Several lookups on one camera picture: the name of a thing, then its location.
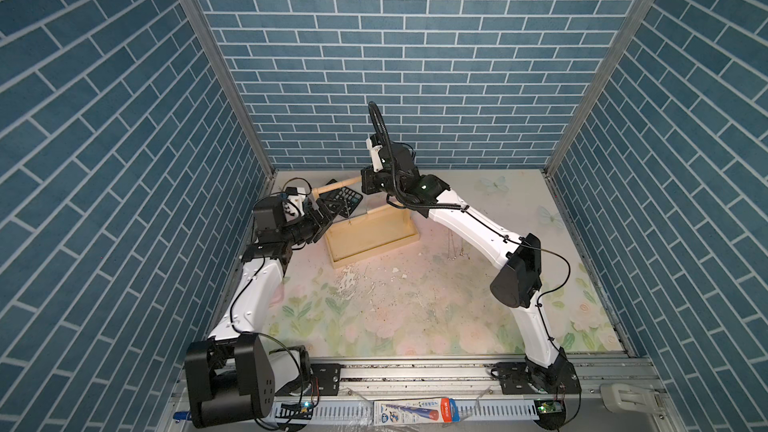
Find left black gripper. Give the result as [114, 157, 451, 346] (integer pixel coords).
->
[278, 200, 344, 247]

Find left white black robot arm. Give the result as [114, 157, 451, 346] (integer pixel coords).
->
[184, 191, 339, 429]

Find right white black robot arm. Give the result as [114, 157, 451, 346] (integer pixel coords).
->
[361, 136, 575, 393]

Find wooden jewelry display stand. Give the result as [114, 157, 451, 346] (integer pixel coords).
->
[323, 193, 420, 269]

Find black calculator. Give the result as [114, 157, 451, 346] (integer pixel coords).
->
[335, 187, 363, 218]

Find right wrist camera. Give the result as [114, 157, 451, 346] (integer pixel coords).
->
[366, 135, 384, 172]

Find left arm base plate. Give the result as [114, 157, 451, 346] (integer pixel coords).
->
[303, 362, 343, 397]

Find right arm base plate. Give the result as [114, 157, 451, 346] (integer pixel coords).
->
[490, 361, 582, 396]

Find aluminium front rail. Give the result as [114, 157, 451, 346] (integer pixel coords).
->
[157, 357, 685, 432]

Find white plastic bracket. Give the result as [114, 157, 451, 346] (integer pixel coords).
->
[600, 383, 660, 414]

